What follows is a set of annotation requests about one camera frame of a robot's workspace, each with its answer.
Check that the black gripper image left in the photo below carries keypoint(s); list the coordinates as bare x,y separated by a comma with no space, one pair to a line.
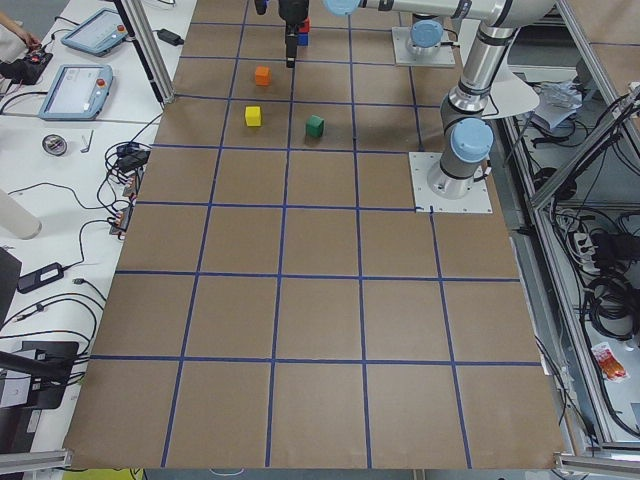
293,11

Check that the red wooden block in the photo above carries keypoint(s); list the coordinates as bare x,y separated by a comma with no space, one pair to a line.
304,27

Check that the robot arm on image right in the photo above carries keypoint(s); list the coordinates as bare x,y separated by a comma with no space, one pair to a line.
468,138

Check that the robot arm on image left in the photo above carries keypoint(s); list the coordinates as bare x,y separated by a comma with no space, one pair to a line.
422,43

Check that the blue wooden block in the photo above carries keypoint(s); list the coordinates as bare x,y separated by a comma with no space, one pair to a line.
302,39

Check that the orange wooden block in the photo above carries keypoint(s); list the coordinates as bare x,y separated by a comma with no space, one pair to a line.
262,76

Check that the yellow wooden block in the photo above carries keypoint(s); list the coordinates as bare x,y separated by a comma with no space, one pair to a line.
253,116

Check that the green wooden block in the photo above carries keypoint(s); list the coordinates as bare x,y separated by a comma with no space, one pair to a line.
314,126

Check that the blue teach pendant upper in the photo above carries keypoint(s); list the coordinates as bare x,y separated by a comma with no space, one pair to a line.
97,35

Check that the blue teach pendant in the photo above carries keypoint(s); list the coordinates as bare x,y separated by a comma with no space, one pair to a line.
97,35
78,93

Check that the blue teach pendant lower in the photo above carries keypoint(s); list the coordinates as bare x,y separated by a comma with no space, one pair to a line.
78,93

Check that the round tape roll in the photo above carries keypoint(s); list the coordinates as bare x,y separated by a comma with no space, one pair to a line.
54,145

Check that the white paper roll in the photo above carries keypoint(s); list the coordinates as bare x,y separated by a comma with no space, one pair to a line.
17,220

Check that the black power adapter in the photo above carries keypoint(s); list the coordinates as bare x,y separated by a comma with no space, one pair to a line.
39,278

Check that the orange snack packet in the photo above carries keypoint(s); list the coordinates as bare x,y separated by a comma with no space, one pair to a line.
611,368

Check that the black wrist camera image left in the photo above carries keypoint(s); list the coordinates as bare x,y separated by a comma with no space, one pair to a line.
261,6

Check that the aluminium frame post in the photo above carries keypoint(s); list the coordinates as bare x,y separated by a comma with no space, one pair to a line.
137,25

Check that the white base plate image left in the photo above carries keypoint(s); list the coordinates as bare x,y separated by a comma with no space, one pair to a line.
408,54

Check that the white base plate image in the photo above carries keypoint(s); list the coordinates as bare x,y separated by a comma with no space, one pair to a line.
434,192
408,54

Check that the white base plate image right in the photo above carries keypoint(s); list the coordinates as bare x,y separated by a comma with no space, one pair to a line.
434,192

